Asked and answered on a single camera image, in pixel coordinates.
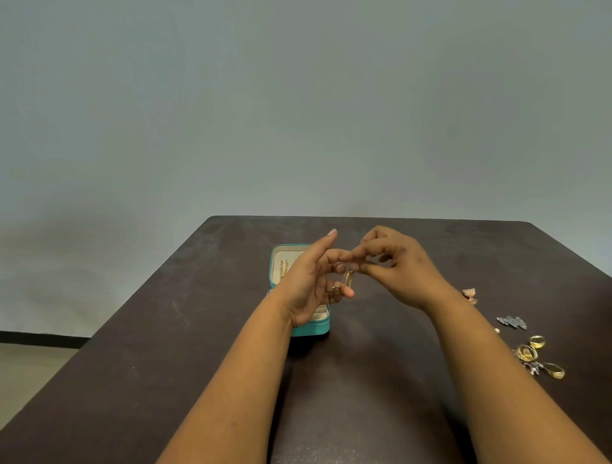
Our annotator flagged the person's right hand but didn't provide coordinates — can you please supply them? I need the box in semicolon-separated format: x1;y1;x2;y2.
340;226;453;312

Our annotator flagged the person's left hand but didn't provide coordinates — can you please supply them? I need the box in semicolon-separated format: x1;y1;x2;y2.
269;229;356;329

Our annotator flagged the black baseboard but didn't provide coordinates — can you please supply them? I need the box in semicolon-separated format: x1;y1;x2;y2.
0;330;91;350

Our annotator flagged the teal jewellery box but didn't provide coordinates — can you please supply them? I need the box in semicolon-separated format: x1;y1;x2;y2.
266;244;331;338

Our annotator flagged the person's left forearm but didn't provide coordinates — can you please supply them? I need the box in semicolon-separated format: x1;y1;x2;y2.
156;293;293;464

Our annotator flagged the person's right forearm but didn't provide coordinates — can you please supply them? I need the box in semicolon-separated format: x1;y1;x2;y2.
423;285;611;464

